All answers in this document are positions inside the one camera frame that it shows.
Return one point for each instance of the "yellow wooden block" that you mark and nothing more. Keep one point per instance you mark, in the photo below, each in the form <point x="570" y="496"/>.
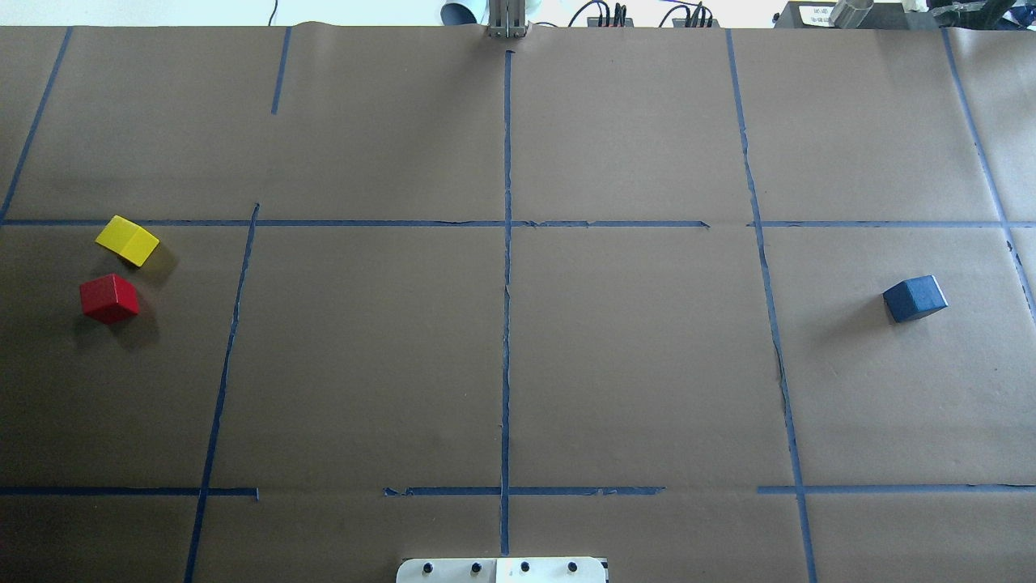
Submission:
<point x="128" y="240"/>

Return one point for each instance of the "blue wooden block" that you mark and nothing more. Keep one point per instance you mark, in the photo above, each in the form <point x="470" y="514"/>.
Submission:
<point x="915" y="298"/>

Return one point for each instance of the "red wooden block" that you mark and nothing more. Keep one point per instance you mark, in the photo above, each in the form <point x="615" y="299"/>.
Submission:
<point x="109" y="299"/>

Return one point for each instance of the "black power strip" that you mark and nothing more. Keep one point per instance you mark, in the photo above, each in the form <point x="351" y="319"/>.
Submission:
<point x="698" y="15"/>
<point x="610" y="16"/>

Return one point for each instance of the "light blue cup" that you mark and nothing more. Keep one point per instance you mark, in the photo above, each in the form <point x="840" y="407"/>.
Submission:
<point x="456" y="13"/>

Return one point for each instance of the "black box with metal cylinder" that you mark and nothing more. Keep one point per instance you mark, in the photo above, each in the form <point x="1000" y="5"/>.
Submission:
<point x="862" y="15"/>

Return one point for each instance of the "aluminium frame post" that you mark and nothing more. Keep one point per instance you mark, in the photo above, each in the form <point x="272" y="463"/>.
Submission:
<point x="507" y="18"/>

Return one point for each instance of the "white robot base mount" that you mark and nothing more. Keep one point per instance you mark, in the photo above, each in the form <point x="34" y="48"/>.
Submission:
<point x="504" y="569"/>

